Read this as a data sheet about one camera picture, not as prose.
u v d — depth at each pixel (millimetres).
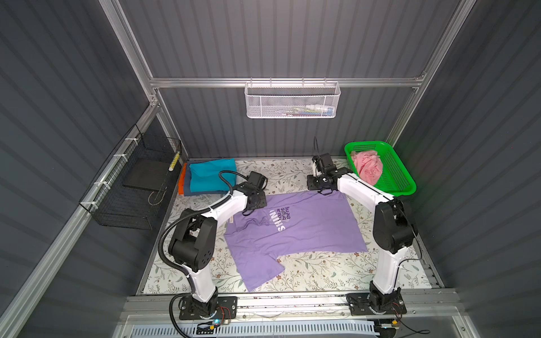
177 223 457
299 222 958
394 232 520
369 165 1084
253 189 737
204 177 1041
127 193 741
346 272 823
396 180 1075
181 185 1061
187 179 1068
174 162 817
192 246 482
